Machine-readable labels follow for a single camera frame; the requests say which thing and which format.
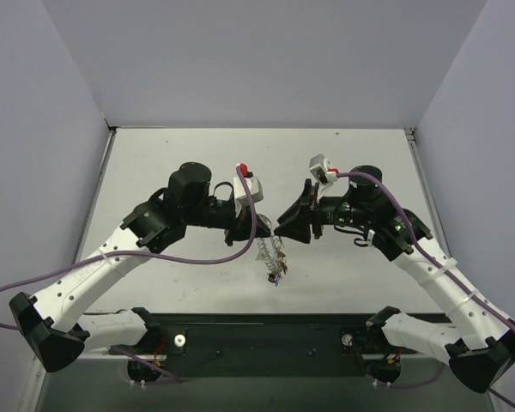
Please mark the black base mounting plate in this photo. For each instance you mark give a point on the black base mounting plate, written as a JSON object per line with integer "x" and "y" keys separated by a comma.
{"x": 264, "y": 345}

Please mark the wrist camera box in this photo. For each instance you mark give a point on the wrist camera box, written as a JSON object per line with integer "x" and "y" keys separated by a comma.
{"x": 324, "y": 173}
{"x": 249, "y": 181}

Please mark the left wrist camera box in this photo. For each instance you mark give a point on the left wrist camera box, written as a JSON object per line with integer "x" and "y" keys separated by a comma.
{"x": 249, "y": 181}

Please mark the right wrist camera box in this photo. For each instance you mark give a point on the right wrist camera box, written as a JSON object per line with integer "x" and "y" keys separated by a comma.
{"x": 324, "y": 173}

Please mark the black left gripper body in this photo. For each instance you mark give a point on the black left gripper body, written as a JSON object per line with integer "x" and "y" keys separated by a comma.
{"x": 233, "y": 225}

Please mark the aluminium front rail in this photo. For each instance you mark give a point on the aluminium front rail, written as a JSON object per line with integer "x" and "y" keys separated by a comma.
{"x": 431, "y": 336}

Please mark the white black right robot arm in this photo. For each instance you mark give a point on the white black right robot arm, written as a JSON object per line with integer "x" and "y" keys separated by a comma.
{"x": 361, "y": 201}

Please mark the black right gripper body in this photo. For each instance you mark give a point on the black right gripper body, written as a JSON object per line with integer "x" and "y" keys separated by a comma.
{"x": 316, "y": 215}

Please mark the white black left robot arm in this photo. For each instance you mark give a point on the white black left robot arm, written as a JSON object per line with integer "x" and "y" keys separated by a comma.
{"x": 54, "y": 322}

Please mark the steel key organiser ring disc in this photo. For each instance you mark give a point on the steel key organiser ring disc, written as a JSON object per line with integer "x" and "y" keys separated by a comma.
{"x": 272, "y": 254}

